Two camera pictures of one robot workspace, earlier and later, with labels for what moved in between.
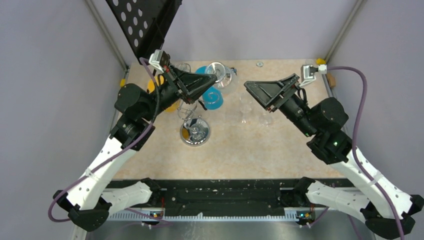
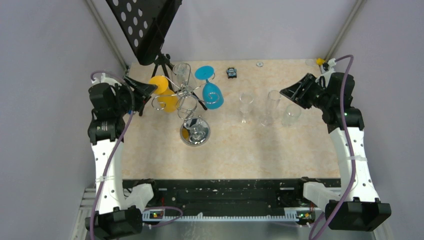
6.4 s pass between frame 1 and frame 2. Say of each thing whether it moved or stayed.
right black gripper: moved
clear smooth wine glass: stayed
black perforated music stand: stayed
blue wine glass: stayed
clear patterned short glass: moved
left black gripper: moved
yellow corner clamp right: stayed
